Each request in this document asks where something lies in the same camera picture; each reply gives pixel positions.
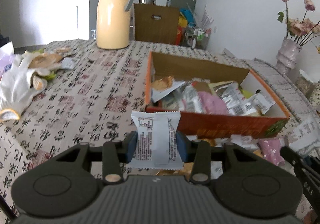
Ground white printed snack packet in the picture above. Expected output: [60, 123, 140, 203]
[129, 111, 184, 170]

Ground small pink snack packet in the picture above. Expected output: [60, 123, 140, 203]
[258, 138, 285, 166]

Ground orange pumpkin cardboard box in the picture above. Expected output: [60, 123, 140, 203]
[145, 52, 291, 138]

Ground calligraphy print tablecloth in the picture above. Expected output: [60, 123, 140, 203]
[0, 39, 320, 224]

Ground grey quilted blanket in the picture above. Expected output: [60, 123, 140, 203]
[240, 58, 320, 120]

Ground bread picture snack packet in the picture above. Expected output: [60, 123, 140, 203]
[151, 76, 186, 103]

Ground pink textured vase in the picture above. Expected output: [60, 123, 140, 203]
[276, 37, 302, 76]

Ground red gift box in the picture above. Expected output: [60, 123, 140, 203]
[175, 26, 183, 45]

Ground dried pink roses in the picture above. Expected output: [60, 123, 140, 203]
[277, 0, 319, 47]

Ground yellow thermos jug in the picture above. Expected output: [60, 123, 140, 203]
[97, 0, 134, 50]

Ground wire storage rack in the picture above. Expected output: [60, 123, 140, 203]
[184, 23, 212, 50]

